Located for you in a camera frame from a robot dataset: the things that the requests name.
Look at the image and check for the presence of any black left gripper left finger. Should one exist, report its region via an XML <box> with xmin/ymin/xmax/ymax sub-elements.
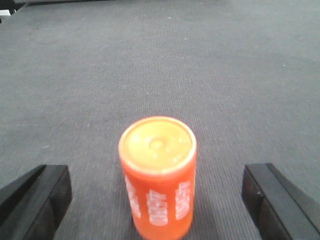
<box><xmin>0</xmin><ymin>164</ymin><xmax>72</xmax><ymax>240</ymax></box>

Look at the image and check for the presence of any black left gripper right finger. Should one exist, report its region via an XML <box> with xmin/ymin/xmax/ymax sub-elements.
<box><xmin>241</xmin><ymin>163</ymin><xmax>320</xmax><ymax>240</ymax></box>

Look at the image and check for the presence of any dark grey table mat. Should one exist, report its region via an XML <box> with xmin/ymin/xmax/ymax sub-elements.
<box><xmin>0</xmin><ymin>0</ymin><xmax>320</xmax><ymax>240</ymax></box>

